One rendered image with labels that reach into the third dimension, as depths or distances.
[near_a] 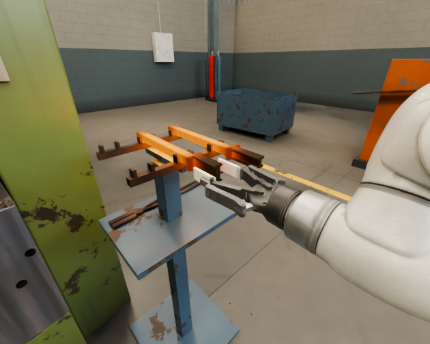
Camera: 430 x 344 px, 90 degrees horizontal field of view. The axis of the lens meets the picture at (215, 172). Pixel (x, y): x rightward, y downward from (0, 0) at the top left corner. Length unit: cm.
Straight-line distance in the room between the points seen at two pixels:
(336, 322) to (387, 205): 125
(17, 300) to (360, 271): 84
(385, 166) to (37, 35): 90
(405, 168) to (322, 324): 125
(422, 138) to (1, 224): 82
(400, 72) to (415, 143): 285
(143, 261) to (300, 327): 101
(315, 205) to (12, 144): 84
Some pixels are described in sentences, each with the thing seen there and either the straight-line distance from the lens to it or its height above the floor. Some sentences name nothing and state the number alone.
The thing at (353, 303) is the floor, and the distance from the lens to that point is 165.
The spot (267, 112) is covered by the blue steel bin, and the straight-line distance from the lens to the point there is 369.
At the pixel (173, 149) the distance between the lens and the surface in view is 61.
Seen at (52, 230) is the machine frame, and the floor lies 67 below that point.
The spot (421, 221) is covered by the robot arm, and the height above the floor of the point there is 108.
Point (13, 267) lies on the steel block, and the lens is 83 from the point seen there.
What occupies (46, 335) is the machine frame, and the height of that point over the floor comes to 44.
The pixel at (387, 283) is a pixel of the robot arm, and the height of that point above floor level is 101.
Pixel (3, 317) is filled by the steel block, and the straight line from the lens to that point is 92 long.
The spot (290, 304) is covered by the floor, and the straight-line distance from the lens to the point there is 151.
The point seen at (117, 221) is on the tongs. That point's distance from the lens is 82.
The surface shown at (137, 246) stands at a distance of 72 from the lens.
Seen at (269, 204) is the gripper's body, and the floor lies 102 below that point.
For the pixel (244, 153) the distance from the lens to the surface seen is 57.
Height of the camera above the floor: 124
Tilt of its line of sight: 27 degrees down
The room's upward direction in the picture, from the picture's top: straight up
